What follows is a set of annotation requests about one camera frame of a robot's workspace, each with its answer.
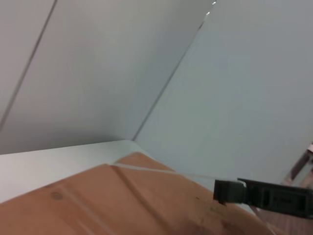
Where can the brown cardboard box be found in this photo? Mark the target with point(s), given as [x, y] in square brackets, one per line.
[122, 203]

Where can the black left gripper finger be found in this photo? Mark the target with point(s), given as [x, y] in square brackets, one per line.
[281, 199]

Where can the blurred metal frame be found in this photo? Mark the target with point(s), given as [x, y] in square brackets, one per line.
[300, 166]

